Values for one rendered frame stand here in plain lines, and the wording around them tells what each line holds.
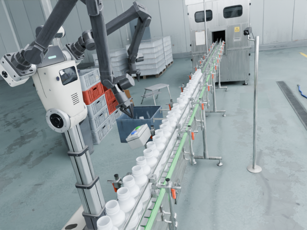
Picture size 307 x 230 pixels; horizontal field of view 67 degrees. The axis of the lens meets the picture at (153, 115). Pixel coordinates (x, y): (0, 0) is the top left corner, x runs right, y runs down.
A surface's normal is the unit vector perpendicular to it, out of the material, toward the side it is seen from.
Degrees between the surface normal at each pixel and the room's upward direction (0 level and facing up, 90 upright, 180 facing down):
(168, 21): 90
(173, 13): 90
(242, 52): 90
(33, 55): 113
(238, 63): 90
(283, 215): 0
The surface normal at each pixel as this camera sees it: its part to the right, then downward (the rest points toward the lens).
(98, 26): 0.05, 0.70
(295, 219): -0.14, -0.92
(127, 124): -0.30, 0.38
